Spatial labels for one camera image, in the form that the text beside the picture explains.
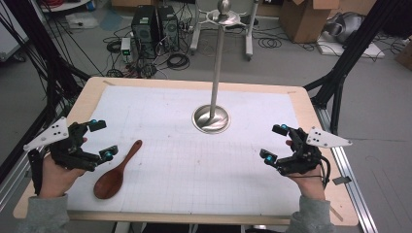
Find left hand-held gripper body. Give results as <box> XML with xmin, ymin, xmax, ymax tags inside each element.
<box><xmin>22</xmin><ymin>116</ymin><xmax>102</xmax><ymax>173</ymax></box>

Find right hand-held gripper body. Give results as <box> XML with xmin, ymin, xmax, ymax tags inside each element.
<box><xmin>276</xmin><ymin>125</ymin><xmax>354</xmax><ymax>178</ymax></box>

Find brown wooden spoon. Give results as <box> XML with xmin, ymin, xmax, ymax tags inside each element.
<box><xmin>93</xmin><ymin>139</ymin><xmax>144</xmax><ymax>200</ymax></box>

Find steel utensil stand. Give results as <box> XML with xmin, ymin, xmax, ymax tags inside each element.
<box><xmin>191</xmin><ymin>0</ymin><xmax>249</xmax><ymax>135</ymax></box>

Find person's right hand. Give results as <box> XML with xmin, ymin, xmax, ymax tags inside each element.
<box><xmin>285</xmin><ymin>139</ymin><xmax>326</xmax><ymax>201</ymax></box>

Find person's left hand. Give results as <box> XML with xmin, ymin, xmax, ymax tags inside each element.
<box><xmin>38</xmin><ymin>137</ymin><xmax>88</xmax><ymax>199</ymax></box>

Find grey metal clip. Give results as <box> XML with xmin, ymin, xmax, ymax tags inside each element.
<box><xmin>332</xmin><ymin>176</ymin><xmax>353</xmax><ymax>186</ymax></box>

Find white grid mat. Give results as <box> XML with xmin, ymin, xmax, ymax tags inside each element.
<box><xmin>66</xmin><ymin>84</ymin><xmax>307</xmax><ymax>216</ymax></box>

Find small white box device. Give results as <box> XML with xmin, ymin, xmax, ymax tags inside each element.
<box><xmin>120</xmin><ymin>37</ymin><xmax>132</xmax><ymax>63</ymax></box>

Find white wheeled stand base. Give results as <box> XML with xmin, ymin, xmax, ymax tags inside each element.
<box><xmin>189</xmin><ymin>0</ymin><xmax>260</xmax><ymax>61</ymax></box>

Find clear plastic sheet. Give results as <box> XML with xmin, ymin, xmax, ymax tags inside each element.
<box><xmin>65</xmin><ymin>12</ymin><xmax>100</xmax><ymax>30</ymax></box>

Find large black computer tower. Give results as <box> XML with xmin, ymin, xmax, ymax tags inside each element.
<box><xmin>130</xmin><ymin>4</ymin><xmax>160</xmax><ymax>60</ymax></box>

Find open cardboard box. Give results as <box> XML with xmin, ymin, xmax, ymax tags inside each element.
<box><xmin>279</xmin><ymin>0</ymin><xmax>341</xmax><ymax>45</ymax></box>

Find white flat board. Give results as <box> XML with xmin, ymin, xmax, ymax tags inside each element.
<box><xmin>315</xmin><ymin>32</ymin><xmax>387</xmax><ymax>59</ymax></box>

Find slim black computer tower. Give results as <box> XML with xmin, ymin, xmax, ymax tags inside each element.
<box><xmin>157</xmin><ymin>4</ymin><xmax>180</xmax><ymax>52</ymax></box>

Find grey bag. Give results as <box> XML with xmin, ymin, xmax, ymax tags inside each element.
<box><xmin>324</xmin><ymin>12</ymin><xmax>366</xmax><ymax>45</ymax></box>

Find small cardboard box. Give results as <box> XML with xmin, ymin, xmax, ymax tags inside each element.
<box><xmin>395</xmin><ymin>39</ymin><xmax>412</xmax><ymax>71</ymax></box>

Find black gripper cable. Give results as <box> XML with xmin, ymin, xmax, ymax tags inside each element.
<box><xmin>290</xmin><ymin>154</ymin><xmax>332</xmax><ymax>190</ymax></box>
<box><xmin>26</xmin><ymin>149</ymin><xmax>45</xmax><ymax>196</ymax></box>

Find aluminium rail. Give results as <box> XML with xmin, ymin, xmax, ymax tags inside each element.
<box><xmin>312</xmin><ymin>106</ymin><xmax>379</xmax><ymax>233</ymax></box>
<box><xmin>0</xmin><ymin>147</ymin><xmax>50</xmax><ymax>213</ymax></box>

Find black frame struts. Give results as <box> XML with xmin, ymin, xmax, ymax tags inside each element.
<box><xmin>0</xmin><ymin>0</ymin><xmax>92</xmax><ymax>183</ymax></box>
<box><xmin>304</xmin><ymin>0</ymin><xmax>403</xmax><ymax>136</ymax></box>

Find thin black cable coil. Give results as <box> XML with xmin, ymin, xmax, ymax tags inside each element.
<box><xmin>257</xmin><ymin>37</ymin><xmax>284</xmax><ymax>50</ymax></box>

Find thick black cable coil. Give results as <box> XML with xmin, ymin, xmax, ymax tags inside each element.
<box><xmin>166</xmin><ymin>52</ymin><xmax>191</xmax><ymax>71</ymax></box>

